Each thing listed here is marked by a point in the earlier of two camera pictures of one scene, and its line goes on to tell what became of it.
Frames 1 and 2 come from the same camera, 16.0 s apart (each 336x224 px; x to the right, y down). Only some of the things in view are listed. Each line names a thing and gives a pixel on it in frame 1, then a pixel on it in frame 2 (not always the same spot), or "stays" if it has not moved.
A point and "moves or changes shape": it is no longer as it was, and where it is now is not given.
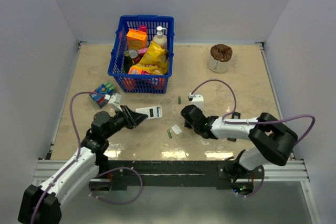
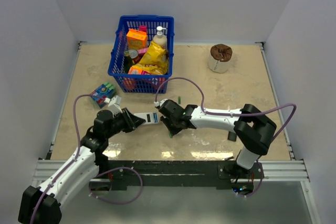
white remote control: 152,112 moves or changes shape
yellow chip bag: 155,62 stays
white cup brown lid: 219,55 stays
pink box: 143,28 stays
